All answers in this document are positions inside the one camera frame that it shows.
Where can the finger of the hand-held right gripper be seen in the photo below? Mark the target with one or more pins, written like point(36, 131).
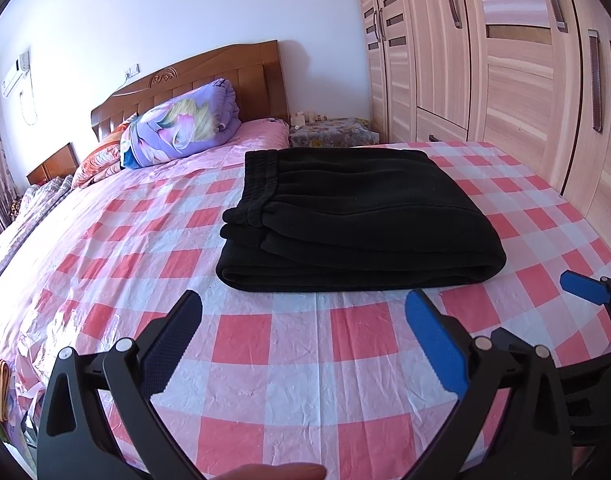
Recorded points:
point(508, 340)
point(583, 285)

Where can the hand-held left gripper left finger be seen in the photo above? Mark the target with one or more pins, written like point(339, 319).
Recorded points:
point(173, 340)

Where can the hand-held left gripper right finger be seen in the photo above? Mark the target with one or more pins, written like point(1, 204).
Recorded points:
point(435, 345)

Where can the black pants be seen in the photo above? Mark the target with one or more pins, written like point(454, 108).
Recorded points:
point(360, 210)

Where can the person's left hand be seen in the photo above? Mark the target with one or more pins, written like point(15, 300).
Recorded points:
point(270, 474)

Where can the pink checkered plastic bed cover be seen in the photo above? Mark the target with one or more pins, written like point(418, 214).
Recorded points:
point(285, 360)

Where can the orange floral pillow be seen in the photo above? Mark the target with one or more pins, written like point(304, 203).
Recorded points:
point(98, 165)

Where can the grey floral blanket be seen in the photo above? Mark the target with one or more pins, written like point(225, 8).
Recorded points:
point(35, 200)

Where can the small wooden headboard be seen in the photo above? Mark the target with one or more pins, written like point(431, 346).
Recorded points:
point(55, 162)

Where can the folded purple floral quilt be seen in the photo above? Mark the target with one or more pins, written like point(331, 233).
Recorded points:
point(185, 125)

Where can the pink bed sheet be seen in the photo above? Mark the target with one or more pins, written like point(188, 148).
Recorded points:
point(255, 135)

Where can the nightstand with floral cloth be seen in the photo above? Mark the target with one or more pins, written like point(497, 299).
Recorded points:
point(335, 132)

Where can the small white bottle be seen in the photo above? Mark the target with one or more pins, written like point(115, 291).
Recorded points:
point(299, 120)

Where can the light wooden wardrobe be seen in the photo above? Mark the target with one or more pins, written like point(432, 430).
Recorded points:
point(435, 60)

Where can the large wooden headboard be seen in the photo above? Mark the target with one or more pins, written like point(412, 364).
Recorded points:
point(255, 75)

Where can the white air conditioner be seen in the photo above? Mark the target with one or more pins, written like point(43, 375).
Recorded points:
point(16, 72)

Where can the white wall socket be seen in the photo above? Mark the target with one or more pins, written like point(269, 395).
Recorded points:
point(133, 70)

